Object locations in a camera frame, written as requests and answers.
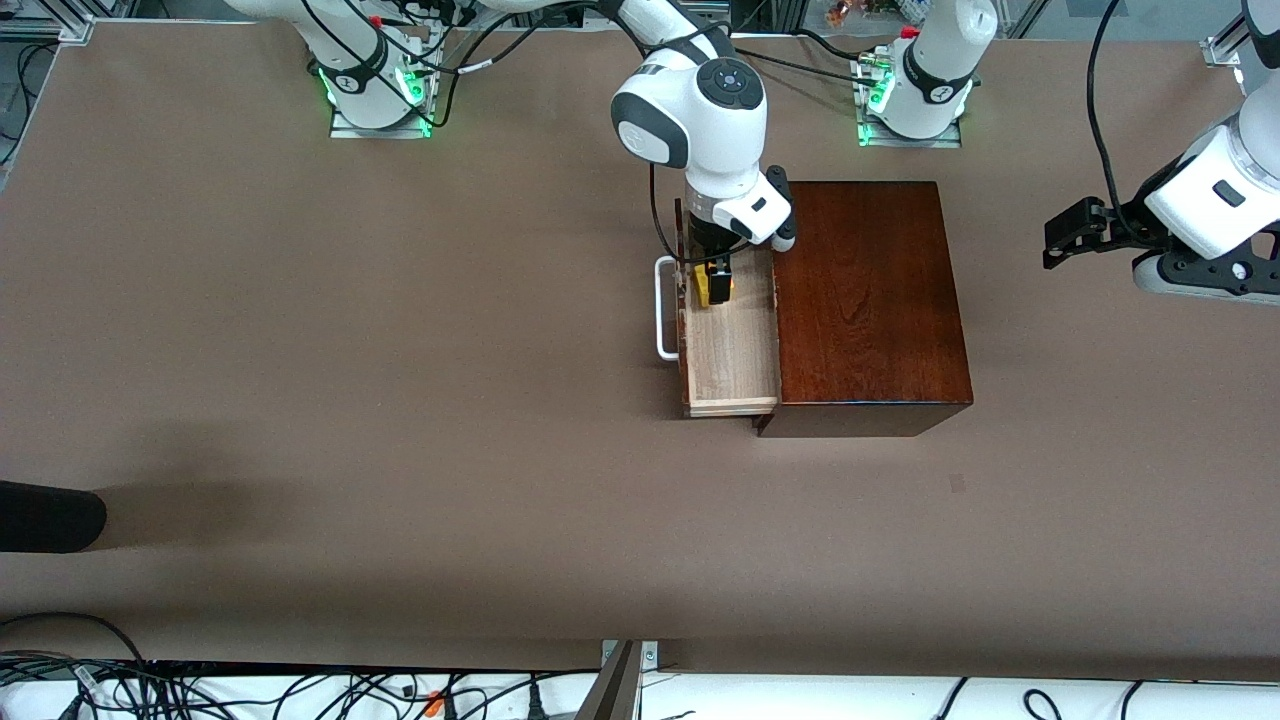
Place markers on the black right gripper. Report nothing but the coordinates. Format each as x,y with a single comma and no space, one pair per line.
712,242

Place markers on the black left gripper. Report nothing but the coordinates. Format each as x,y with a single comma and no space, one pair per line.
1122,223

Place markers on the yellow block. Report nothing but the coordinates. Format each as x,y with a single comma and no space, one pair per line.
701,290

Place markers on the wooden drawer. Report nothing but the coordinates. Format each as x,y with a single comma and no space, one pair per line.
730,350

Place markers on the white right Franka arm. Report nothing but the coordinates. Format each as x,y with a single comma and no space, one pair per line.
700,120

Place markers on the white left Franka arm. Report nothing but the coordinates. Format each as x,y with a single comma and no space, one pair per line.
1215,185

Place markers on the dark brown wooden cabinet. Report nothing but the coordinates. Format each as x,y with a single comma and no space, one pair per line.
870,300

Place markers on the aluminium corner extrusion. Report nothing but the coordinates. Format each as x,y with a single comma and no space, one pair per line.
1225,50
40,25

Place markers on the dark aluminium beam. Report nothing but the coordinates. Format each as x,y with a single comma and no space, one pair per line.
615,690

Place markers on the black cylindrical object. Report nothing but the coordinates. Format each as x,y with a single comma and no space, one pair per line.
50,515

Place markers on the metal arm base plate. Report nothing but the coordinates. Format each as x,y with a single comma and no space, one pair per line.
880,142
350,130

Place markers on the silver beam bracket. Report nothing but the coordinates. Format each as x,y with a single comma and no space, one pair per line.
650,655

